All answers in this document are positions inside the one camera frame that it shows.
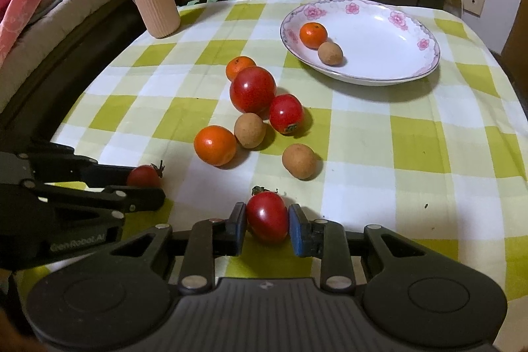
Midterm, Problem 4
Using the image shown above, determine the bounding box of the small red tomato dark stem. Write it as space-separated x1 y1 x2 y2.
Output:
126 160 166 188

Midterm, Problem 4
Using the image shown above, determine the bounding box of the orange tangerine with green stem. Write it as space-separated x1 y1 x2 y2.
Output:
225 55 257 81

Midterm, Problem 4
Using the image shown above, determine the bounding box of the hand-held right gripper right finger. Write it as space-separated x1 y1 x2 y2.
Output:
289 204 430 292

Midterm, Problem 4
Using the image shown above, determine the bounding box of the white floral plate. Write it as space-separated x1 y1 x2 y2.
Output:
280 0 441 86

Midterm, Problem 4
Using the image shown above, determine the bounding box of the medium red tomato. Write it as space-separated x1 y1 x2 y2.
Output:
269 93 305 136

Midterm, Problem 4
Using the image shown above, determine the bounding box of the brown longan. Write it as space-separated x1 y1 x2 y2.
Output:
317 41 344 66
282 143 318 180
234 112 267 149

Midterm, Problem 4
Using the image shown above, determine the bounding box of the beige wall socket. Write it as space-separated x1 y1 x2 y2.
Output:
461 0 486 16

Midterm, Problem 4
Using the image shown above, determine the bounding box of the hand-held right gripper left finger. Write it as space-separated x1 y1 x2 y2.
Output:
109 202 248 291

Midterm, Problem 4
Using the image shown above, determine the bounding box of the red tomato with green calyx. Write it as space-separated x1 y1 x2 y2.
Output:
247 186 290 245

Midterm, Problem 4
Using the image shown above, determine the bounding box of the small orange tangerine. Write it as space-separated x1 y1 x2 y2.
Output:
299 22 328 49

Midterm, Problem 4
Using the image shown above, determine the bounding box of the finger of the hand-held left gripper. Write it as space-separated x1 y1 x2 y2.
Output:
27 141 137 188
22 179 166 221

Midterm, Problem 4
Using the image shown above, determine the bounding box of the brown wooden board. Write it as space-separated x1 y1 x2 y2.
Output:
501 0 528 60

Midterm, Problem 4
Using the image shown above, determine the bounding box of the large orange tangerine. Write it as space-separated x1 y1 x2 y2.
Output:
194 125 238 167

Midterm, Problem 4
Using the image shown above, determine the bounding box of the green checked tablecloth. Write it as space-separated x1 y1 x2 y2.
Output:
16 0 528 303

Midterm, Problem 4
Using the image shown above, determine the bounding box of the large red tomato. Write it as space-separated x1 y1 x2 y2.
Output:
229 66 277 115

